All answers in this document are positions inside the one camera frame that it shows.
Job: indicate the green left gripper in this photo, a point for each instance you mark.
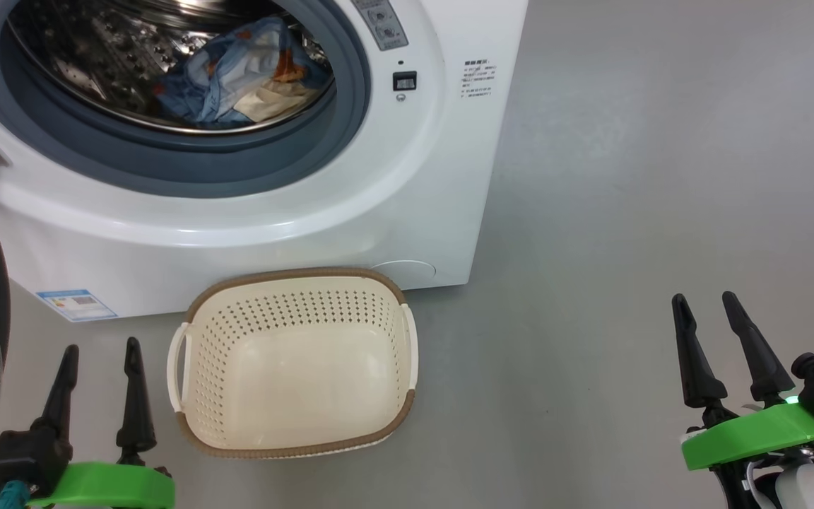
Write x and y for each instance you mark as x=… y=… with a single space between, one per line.
x=110 y=488

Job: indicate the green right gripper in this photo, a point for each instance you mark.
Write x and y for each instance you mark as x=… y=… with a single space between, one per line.
x=753 y=435

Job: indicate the blue garment with orange print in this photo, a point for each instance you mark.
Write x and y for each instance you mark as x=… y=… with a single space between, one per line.
x=195 y=92

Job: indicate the blue garment with cream lining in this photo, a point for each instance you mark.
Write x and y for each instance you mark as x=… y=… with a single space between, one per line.
x=273 y=99

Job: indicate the white front-load washing machine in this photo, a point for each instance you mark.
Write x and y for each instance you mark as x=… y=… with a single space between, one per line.
x=308 y=233

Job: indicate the stainless steel washing machine drum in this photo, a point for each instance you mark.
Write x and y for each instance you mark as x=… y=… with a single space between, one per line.
x=96 y=56

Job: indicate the blue energy label sticker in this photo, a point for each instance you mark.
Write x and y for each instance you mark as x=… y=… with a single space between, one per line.
x=76 y=305

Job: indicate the cream perforated laundry basket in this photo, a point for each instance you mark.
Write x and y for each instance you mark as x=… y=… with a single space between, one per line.
x=294 y=375

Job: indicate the round white filter cover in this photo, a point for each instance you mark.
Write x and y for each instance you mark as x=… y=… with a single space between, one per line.
x=414 y=272

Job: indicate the printed text label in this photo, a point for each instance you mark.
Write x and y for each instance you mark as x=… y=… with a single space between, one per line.
x=478 y=78

